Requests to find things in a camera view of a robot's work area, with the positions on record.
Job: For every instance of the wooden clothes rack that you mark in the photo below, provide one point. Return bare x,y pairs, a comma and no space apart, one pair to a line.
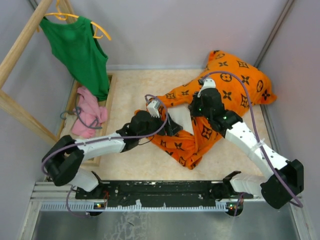
37,88

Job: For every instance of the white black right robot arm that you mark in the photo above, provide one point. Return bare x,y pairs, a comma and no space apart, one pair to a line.
281,180

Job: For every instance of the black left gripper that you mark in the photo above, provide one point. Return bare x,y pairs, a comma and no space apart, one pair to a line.
171,128

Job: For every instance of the cream cloth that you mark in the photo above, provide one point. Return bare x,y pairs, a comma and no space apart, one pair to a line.
66,127

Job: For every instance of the yellow clothes hanger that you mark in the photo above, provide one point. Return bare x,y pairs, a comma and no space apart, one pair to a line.
65,12

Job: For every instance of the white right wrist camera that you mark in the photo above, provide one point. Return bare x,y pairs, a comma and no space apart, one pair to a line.
207,84

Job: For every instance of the orange patterned pillowcase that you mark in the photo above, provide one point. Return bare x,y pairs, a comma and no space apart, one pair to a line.
240,84

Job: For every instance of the wooden tray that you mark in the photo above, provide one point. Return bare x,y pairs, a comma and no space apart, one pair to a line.
71,103

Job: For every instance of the pink cloth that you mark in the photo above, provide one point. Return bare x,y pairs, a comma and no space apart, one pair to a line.
90,116

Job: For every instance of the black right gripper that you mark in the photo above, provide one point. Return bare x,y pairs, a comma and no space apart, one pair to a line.
192,106

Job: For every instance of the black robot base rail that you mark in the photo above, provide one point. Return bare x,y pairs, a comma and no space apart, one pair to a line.
156,194

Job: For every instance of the green tank top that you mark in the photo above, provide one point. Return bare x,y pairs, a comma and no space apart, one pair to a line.
76,48

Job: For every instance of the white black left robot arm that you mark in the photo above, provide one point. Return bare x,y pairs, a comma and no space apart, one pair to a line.
63,162

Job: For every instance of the white pillow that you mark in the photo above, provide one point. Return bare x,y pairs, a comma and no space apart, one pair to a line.
181,115

